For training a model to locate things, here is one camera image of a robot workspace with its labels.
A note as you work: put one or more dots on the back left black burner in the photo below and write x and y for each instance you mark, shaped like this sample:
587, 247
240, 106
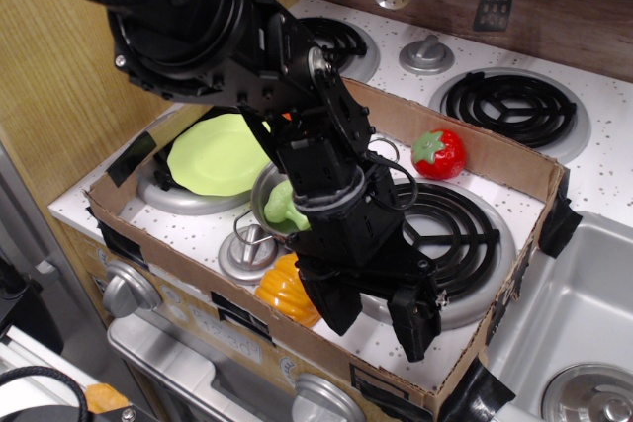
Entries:
348, 47

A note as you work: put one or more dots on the silver sink basin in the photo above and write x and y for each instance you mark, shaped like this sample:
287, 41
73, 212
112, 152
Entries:
573, 309

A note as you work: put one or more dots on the silver oven door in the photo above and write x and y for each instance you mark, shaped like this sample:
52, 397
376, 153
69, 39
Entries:
200, 382

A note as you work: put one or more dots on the silver front stove knob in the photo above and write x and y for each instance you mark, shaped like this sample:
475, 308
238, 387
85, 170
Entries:
247, 254

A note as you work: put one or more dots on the silver oven knob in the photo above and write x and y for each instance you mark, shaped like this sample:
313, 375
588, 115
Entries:
317, 399
128, 291

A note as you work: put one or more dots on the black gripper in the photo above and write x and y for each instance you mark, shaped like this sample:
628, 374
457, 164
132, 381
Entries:
394, 271

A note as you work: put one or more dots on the brown cardboard fence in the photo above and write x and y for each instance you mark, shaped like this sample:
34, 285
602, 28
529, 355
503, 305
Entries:
466, 381

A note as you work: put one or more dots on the green toy broccoli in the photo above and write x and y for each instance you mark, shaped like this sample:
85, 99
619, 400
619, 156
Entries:
280, 207

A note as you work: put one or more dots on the front right black burner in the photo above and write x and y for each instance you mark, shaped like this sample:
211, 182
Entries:
469, 242

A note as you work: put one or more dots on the front left burner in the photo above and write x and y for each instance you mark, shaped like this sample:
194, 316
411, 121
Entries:
157, 188

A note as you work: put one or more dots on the stainless steel pot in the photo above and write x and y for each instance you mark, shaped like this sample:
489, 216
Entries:
264, 194

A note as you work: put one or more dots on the light green plate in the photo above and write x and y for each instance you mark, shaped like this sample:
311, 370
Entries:
217, 157

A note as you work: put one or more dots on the orange object bottom left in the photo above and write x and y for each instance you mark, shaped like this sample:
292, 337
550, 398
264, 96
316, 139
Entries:
102, 398

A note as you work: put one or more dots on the red toy strawberry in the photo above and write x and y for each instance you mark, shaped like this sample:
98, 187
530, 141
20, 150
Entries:
438, 155

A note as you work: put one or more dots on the silver oven knob right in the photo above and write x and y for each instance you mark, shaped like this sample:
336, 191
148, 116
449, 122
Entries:
317, 399

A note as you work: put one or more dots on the silver sink drain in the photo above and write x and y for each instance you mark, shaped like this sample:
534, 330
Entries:
588, 392

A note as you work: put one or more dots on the silver stove knob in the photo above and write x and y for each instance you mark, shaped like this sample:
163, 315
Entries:
426, 57
247, 254

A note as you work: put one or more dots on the orange toy pumpkin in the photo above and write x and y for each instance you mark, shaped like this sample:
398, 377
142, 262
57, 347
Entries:
282, 288

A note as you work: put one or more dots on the black burner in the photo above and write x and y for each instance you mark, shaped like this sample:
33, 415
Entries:
469, 242
529, 108
348, 47

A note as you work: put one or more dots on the back right black burner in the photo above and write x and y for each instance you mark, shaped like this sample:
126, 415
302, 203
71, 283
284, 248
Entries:
529, 108

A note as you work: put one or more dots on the silver back stove knob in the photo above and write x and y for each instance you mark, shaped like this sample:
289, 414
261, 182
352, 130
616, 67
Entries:
426, 57

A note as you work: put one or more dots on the silver oven knob left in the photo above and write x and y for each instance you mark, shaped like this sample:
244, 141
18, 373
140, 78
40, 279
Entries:
128, 291

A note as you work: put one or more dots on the hanging slotted spatula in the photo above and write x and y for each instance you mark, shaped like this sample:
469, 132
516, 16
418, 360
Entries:
492, 16

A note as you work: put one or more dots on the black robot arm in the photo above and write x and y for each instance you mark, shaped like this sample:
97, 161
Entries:
254, 56

